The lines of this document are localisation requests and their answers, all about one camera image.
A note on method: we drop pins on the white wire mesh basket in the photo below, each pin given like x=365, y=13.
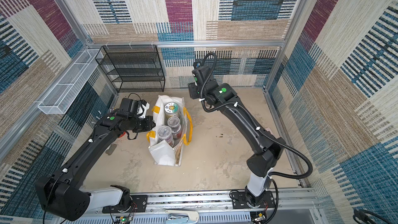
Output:
x=61, y=96

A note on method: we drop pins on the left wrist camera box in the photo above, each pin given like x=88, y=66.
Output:
x=130, y=108

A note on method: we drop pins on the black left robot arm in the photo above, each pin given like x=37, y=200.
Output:
x=60, y=193

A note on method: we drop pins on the green label seed jar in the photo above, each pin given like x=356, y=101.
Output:
x=171, y=109

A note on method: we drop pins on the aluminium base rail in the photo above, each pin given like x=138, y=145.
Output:
x=286, y=206

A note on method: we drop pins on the clear seed jar red contents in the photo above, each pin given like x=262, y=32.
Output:
x=175, y=125

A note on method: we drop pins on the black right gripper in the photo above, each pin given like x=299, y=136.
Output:
x=194, y=90

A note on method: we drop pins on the white canvas tote bag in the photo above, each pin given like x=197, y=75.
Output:
x=162, y=153

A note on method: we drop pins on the white handle tool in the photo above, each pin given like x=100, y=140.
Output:
x=178, y=216

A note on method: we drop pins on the clear seed jar dark contents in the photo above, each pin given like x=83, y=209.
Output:
x=165, y=134

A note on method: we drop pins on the black wire mesh shelf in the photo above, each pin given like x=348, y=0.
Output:
x=132, y=68

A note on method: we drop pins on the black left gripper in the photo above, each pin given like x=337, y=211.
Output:
x=150, y=121

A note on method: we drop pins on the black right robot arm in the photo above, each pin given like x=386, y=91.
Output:
x=266, y=151

